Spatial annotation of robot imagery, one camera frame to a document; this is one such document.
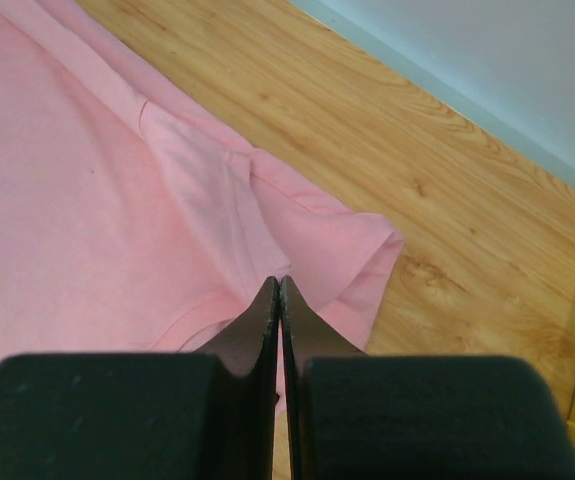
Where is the pink t shirt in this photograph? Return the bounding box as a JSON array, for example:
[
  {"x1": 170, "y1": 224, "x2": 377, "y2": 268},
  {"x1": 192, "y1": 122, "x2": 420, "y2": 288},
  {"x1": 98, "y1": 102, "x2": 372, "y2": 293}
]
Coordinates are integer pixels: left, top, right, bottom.
[{"x1": 0, "y1": 1, "x2": 403, "y2": 361}]

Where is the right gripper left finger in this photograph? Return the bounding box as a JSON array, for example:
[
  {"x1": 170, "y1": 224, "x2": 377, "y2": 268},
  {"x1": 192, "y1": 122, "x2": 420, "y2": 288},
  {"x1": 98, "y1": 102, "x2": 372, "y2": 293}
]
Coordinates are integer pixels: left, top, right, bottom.
[{"x1": 0, "y1": 277, "x2": 280, "y2": 479}]

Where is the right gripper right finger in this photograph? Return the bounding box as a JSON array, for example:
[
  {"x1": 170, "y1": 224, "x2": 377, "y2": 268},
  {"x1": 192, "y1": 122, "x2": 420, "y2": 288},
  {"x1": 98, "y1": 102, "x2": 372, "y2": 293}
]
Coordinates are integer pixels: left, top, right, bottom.
[{"x1": 280, "y1": 278, "x2": 575, "y2": 479}]

